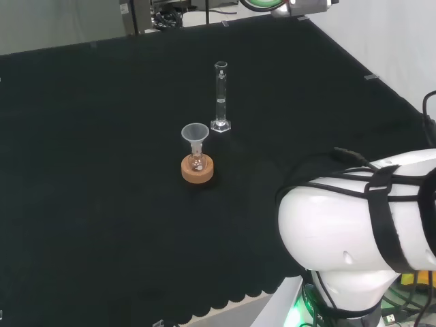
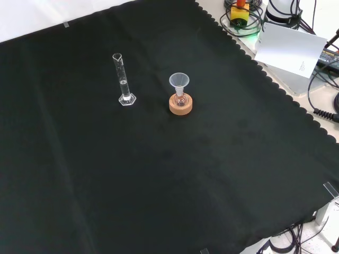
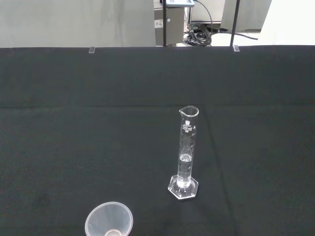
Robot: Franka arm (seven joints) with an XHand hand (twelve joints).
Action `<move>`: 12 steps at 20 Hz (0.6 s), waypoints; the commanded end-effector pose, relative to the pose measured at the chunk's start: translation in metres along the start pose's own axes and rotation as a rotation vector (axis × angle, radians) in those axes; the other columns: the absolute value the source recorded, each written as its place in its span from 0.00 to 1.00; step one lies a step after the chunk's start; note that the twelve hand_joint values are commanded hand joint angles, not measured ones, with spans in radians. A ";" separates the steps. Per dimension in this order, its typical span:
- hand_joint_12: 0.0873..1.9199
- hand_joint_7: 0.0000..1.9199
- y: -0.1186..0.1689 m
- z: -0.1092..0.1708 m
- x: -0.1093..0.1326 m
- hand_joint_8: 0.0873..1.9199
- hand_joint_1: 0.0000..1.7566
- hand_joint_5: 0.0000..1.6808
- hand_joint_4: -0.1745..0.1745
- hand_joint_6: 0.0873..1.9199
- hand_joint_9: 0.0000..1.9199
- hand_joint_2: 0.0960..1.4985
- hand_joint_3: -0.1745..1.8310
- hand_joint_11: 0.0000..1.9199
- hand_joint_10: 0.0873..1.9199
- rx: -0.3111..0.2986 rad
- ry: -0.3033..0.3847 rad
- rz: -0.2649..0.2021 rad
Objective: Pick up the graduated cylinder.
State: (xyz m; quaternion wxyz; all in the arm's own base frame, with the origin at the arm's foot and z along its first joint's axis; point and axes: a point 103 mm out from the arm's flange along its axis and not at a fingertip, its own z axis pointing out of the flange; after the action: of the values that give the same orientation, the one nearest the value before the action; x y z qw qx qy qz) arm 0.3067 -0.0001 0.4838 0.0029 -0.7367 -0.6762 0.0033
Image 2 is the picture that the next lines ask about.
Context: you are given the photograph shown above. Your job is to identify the glass round-bottom flask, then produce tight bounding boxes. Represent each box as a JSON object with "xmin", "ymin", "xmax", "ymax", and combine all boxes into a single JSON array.
[{"xmin": 173, "ymin": 89, "xmax": 186, "ymax": 108}]

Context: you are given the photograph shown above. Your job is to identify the pale board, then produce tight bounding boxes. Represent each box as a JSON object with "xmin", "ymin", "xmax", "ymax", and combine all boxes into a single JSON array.
[{"xmin": 253, "ymin": 21, "xmax": 328, "ymax": 79}]

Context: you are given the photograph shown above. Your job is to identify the black power adapter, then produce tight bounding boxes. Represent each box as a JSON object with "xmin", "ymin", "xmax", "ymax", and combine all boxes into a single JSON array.
[{"xmin": 316, "ymin": 49, "xmax": 339, "ymax": 71}]

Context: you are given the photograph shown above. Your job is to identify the clear glass graduated cylinder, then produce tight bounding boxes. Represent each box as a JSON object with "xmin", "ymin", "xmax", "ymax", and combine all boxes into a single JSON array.
[{"xmin": 112, "ymin": 52, "xmax": 137, "ymax": 107}]

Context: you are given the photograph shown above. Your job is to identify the yellow stop button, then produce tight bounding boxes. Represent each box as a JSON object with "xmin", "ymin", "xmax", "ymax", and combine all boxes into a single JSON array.
[{"xmin": 229, "ymin": 0, "xmax": 251, "ymax": 29}]

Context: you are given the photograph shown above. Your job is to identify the clear plastic funnel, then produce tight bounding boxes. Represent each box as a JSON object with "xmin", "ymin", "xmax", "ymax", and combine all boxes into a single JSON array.
[{"xmin": 168, "ymin": 73, "xmax": 190, "ymax": 96}]

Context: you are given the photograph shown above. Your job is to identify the black cable bundle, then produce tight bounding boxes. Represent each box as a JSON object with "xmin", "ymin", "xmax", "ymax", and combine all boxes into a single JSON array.
[{"xmin": 219, "ymin": 0, "xmax": 266, "ymax": 38}]

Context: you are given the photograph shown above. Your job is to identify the grey metal post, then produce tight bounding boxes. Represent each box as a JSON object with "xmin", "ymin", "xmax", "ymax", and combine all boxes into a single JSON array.
[{"xmin": 314, "ymin": 197, "xmax": 339, "ymax": 246}]

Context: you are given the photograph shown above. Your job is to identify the black floor cables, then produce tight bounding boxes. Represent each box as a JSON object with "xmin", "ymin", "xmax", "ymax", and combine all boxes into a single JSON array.
[{"xmin": 256, "ymin": 221, "xmax": 320, "ymax": 254}]

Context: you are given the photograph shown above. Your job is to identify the cork ring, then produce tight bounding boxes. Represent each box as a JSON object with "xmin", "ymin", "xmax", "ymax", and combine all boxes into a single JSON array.
[{"xmin": 168, "ymin": 94, "xmax": 193, "ymax": 116}]

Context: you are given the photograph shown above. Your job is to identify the grey metal base plate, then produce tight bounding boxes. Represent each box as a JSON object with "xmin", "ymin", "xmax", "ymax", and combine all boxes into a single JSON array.
[{"xmin": 237, "ymin": 33, "xmax": 313, "ymax": 96}]

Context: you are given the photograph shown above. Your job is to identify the black coiled cable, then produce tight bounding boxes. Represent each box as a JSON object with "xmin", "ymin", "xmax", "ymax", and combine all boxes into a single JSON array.
[{"xmin": 307, "ymin": 91, "xmax": 339, "ymax": 121}]

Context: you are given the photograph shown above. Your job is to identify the black bench cloth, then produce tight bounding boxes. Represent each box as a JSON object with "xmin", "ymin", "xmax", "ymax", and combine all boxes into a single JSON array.
[{"xmin": 0, "ymin": 0, "xmax": 339, "ymax": 254}]

